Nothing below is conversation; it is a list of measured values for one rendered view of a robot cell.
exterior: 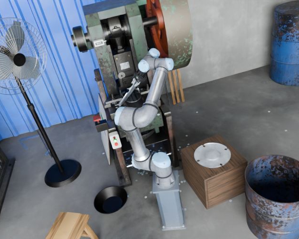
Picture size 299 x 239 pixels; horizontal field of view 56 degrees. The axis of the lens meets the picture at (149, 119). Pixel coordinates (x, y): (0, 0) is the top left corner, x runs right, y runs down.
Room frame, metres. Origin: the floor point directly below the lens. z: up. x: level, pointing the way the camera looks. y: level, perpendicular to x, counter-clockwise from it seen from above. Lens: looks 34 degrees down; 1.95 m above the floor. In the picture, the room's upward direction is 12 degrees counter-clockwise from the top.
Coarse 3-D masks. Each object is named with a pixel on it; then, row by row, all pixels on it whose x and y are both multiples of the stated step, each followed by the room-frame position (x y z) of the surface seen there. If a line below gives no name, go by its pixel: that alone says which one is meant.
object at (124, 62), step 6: (126, 48) 2.21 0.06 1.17; (114, 54) 2.14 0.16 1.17; (120, 54) 2.12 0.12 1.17; (126, 54) 2.13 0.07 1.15; (114, 60) 2.11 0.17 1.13; (120, 60) 2.12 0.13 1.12; (126, 60) 2.13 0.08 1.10; (132, 60) 2.13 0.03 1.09; (120, 66) 2.12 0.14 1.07; (126, 66) 2.12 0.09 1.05; (132, 66) 2.13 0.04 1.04; (120, 72) 2.11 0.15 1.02; (126, 72) 2.12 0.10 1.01; (132, 72) 2.13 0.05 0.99; (120, 78) 2.11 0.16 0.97; (126, 78) 2.09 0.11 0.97; (132, 78) 2.10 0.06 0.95; (120, 84) 2.12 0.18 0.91; (126, 84) 2.09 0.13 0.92; (132, 84) 2.10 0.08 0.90
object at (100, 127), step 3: (102, 120) 1.96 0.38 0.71; (105, 120) 1.95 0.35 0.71; (96, 123) 1.93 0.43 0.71; (99, 123) 1.93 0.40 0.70; (102, 123) 1.92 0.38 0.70; (105, 123) 1.91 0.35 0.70; (96, 126) 1.90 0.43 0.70; (99, 126) 1.91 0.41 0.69; (102, 126) 1.91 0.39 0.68; (105, 126) 1.91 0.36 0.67; (99, 129) 1.91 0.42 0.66; (102, 129) 1.91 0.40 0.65; (105, 129) 1.91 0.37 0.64
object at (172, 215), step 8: (176, 176) 1.42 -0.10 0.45; (152, 184) 1.40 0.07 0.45; (176, 184) 1.35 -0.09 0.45; (152, 192) 1.33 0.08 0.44; (160, 192) 1.32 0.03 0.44; (168, 192) 1.32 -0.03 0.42; (176, 192) 1.33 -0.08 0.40; (160, 200) 1.33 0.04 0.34; (168, 200) 1.32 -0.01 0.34; (176, 200) 1.32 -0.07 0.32; (160, 208) 1.35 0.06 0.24; (168, 208) 1.33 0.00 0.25; (176, 208) 1.32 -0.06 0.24; (168, 216) 1.33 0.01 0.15; (176, 216) 1.32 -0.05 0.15; (184, 216) 1.40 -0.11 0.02; (168, 224) 1.33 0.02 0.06; (176, 224) 1.32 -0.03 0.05; (184, 224) 1.33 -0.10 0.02
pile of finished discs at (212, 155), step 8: (208, 144) 1.80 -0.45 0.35; (216, 144) 1.78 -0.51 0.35; (200, 152) 1.72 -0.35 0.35; (208, 152) 1.70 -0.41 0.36; (216, 152) 1.68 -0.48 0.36; (224, 152) 1.67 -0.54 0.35; (200, 160) 1.63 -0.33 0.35; (208, 160) 1.61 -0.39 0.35; (216, 160) 1.60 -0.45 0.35; (224, 160) 1.58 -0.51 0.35
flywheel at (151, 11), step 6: (150, 0) 2.50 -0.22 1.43; (156, 0) 2.30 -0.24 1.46; (150, 6) 2.53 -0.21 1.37; (156, 6) 2.33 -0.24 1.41; (150, 12) 2.54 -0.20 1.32; (156, 12) 2.21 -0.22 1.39; (162, 18) 2.17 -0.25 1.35; (162, 24) 2.17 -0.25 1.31; (150, 30) 2.54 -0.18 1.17; (156, 30) 2.47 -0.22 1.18; (162, 30) 2.24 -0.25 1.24; (156, 36) 2.46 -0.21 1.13; (162, 36) 2.27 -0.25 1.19; (156, 42) 2.42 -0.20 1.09; (162, 42) 2.30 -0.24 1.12; (156, 48) 2.42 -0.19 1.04; (162, 48) 2.34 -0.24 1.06; (162, 54) 2.27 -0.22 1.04
